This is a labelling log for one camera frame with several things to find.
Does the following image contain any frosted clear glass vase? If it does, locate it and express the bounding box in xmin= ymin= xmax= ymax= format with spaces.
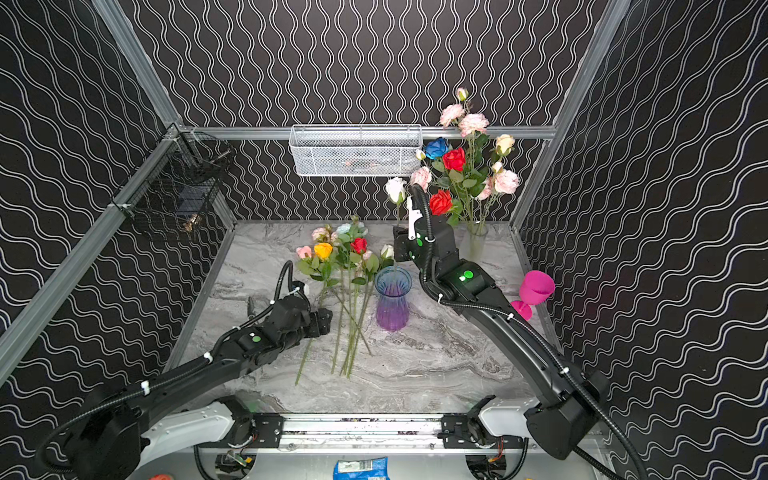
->
xmin=464 ymin=221 xmax=488 ymax=263

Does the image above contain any red rose stem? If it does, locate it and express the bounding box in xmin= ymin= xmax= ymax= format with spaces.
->
xmin=442 ymin=147 xmax=472 ymax=221
xmin=428 ymin=190 xmax=457 ymax=226

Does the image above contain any purple blue glass vase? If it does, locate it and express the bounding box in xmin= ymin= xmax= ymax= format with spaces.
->
xmin=374 ymin=266 xmax=412 ymax=332

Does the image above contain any orange yellow rose stem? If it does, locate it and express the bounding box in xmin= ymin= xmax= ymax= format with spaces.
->
xmin=293 ymin=241 xmax=337 ymax=387

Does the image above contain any white rose flower stem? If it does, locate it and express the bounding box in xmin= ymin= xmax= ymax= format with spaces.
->
xmin=385 ymin=177 xmax=407 ymax=224

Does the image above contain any pink double flower stem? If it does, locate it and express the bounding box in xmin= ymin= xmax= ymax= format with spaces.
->
xmin=409 ymin=149 xmax=433 ymax=191

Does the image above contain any blue rose flower stem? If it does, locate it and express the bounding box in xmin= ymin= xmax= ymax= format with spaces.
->
xmin=423 ymin=137 xmax=452 ymax=160

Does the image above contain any cream rose flower stem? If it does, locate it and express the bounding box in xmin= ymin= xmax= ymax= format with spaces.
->
xmin=495 ymin=134 xmax=516 ymax=158

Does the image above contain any pink peony flower stem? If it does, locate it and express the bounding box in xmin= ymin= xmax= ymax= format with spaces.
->
xmin=439 ymin=87 xmax=490 ymax=150

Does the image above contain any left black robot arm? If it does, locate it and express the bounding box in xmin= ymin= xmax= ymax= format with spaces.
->
xmin=34 ymin=262 xmax=333 ymax=479

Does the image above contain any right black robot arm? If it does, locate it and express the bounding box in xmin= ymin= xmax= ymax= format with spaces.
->
xmin=393 ymin=185 xmax=648 ymax=479

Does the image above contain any red roses bunch stem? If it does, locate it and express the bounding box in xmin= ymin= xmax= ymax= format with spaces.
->
xmin=310 ymin=216 xmax=394 ymax=378

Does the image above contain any magenta plastic goblet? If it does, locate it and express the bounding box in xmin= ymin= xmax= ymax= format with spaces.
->
xmin=511 ymin=270 xmax=556 ymax=321

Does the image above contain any blue snack packet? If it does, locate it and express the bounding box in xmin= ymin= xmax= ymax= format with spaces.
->
xmin=333 ymin=457 xmax=389 ymax=480

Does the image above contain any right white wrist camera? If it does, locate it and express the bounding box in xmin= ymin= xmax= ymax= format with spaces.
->
xmin=406 ymin=196 xmax=423 ymax=241

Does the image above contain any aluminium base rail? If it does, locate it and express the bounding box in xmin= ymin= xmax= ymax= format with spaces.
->
xmin=128 ymin=412 xmax=607 ymax=452

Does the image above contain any white wire mesh basket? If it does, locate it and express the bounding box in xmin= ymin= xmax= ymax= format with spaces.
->
xmin=289 ymin=124 xmax=423 ymax=177

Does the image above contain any black wire basket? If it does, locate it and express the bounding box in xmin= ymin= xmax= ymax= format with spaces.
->
xmin=121 ymin=132 xmax=235 ymax=244

